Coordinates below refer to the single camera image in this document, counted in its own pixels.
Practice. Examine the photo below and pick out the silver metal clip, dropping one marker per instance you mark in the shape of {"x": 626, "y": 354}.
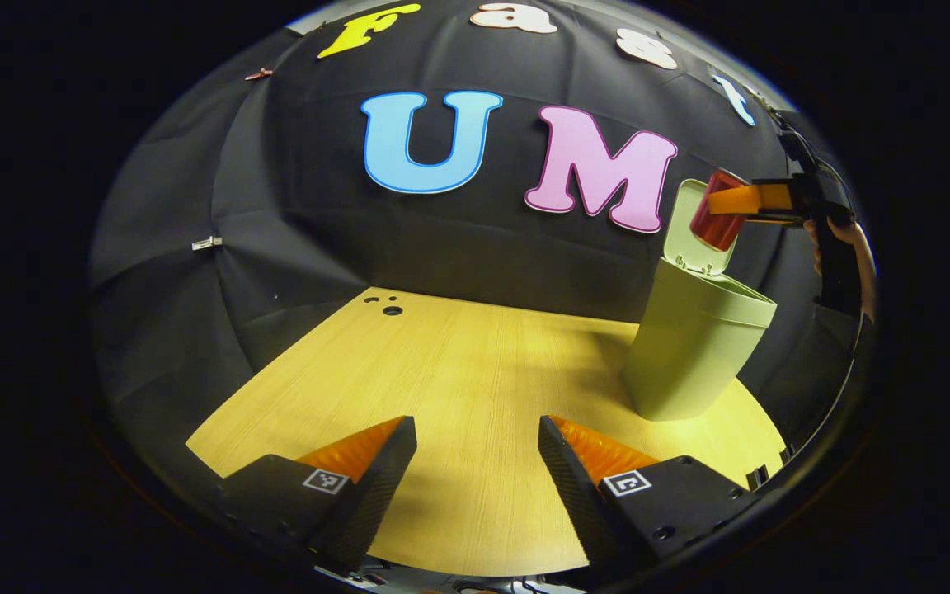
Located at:
{"x": 207, "y": 242}

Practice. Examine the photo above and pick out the black backdrop cloth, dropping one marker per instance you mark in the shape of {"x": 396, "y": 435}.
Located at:
{"x": 277, "y": 206}

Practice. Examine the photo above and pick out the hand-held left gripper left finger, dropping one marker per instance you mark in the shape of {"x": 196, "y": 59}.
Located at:
{"x": 376, "y": 487}

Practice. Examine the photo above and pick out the green desktop garbage bin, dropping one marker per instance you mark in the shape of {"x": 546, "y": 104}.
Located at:
{"x": 689, "y": 346}

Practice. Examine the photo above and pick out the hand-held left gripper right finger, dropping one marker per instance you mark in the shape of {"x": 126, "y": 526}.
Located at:
{"x": 578, "y": 495}

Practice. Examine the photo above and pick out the red pop can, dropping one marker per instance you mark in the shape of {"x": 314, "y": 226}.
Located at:
{"x": 716, "y": 231}

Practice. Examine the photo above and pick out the wooden desktop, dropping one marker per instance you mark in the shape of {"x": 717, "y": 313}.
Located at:
{"x": 475, "y": 371}

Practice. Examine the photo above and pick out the black table edge bracket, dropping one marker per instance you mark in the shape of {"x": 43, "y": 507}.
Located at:
{"x": 759, "y": 477}

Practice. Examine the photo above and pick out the copper metal clip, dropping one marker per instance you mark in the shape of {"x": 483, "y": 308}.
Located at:
{"x": 259, "y": 73}

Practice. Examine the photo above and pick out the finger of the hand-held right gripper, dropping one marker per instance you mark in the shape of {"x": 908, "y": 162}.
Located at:
{"x": 747, "y": 199}
{"x": 776, "y": 219}

